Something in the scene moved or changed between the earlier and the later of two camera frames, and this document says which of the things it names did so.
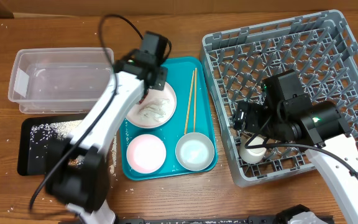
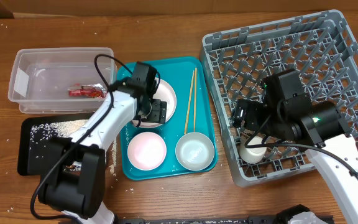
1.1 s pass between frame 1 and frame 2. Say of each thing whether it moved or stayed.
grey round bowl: stayed
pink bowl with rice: stayed
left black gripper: moved
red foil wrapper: moved
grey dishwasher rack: stayed
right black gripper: stayed
